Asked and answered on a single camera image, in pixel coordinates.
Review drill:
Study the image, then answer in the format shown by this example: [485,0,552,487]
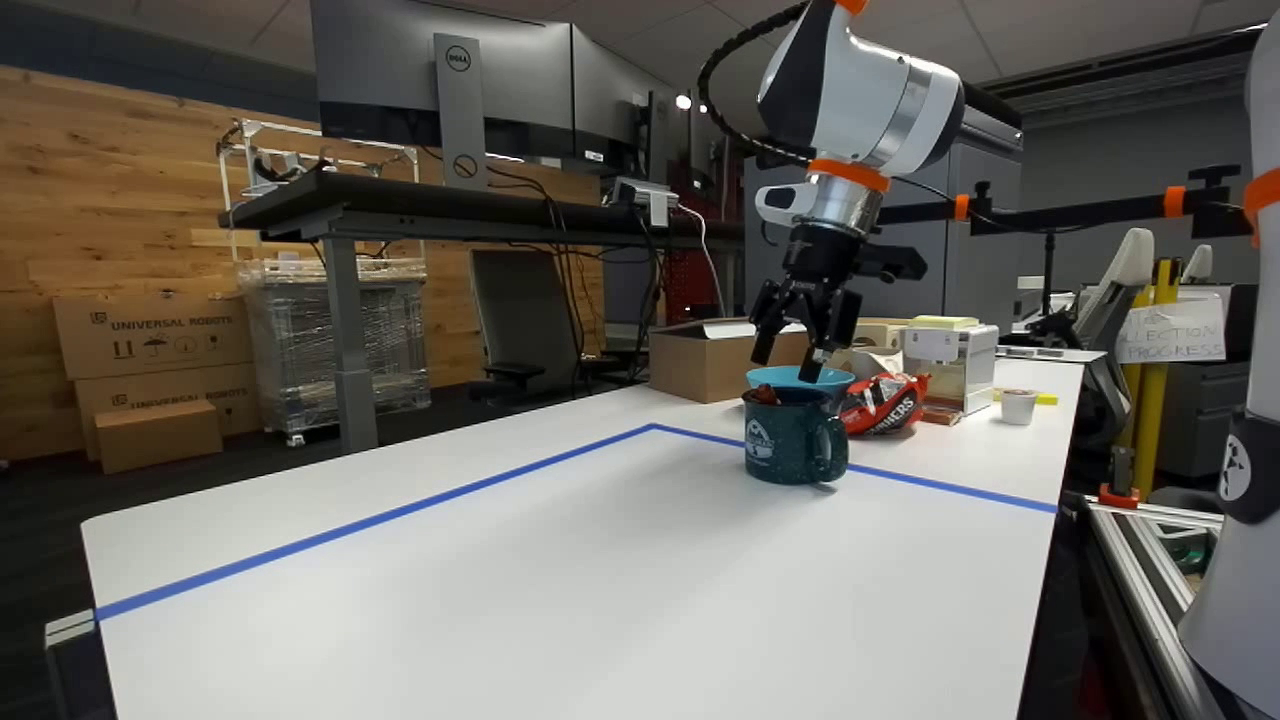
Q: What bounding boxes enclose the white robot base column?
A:
[1179,11,1280,720]

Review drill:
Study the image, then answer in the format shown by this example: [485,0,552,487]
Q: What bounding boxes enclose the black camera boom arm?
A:
[880,164,1253,239]

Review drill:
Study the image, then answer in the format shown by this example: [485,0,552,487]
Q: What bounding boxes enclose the dark teal ceramic mug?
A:
[743,367,847,485]

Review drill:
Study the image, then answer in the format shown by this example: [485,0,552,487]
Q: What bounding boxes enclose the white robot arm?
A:
[695,0,965,382]

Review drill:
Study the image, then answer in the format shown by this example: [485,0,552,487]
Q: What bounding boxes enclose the grey Dell monitor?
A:
[308,0,657,174]

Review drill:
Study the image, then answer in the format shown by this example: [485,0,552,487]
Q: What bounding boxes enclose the light blue plastic bowl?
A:
[801,367,851,392]

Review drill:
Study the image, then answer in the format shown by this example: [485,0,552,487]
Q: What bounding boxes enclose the small white cup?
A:
[1000,386,1036,428]

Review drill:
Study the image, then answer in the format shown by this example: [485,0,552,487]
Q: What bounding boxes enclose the blue tape line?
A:
[94,422,1055,623]

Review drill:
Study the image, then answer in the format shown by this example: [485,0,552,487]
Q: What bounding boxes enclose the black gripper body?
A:
[786,224,927,287]

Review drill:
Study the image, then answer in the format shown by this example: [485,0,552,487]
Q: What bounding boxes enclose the red snack bag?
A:
[841,371,927,436]

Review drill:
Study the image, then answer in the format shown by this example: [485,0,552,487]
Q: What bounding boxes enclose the white small box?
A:
[901,320,1000,411]

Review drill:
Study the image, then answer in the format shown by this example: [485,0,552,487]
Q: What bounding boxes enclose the stacked flat cardboard boxes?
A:
[52,287,261,456]

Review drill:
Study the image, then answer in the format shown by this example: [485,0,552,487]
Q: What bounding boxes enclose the black standing desk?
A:
[224,173,700,452]

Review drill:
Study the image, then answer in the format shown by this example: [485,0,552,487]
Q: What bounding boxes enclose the brown cardboard box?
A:
[648,320,756,405]

